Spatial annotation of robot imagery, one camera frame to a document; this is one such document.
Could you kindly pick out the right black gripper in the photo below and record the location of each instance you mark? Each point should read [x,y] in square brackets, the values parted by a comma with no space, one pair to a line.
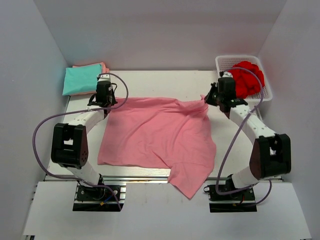
[208,98]

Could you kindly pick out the folded teal t shirt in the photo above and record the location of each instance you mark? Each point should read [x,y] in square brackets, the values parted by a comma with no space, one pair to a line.
[81,79]

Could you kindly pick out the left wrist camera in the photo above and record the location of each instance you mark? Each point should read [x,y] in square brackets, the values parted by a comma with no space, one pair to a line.
[103,77]

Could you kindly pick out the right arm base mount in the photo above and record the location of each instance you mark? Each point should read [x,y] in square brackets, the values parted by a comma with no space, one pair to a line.
[240,202]

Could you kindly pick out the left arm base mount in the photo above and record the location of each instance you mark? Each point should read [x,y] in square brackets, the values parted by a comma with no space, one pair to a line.
[89,199]

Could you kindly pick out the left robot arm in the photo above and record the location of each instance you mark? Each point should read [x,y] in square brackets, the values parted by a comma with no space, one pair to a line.
[70,143]

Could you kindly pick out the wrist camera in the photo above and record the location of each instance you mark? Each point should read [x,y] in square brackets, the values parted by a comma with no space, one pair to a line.
[225,74]
[103,77]

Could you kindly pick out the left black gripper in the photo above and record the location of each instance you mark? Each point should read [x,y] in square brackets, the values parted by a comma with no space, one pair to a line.
[113,100]

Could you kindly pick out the red crumpled t shirt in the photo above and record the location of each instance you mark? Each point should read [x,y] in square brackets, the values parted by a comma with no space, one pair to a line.
[245,83]

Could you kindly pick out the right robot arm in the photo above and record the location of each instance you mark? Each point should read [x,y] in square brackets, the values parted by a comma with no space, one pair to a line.
[271,152]

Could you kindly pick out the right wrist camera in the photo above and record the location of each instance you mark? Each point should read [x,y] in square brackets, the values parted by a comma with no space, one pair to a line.
[225,74]

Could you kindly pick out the pink t shirt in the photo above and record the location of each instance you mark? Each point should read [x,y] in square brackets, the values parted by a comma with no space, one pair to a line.
[161,133]

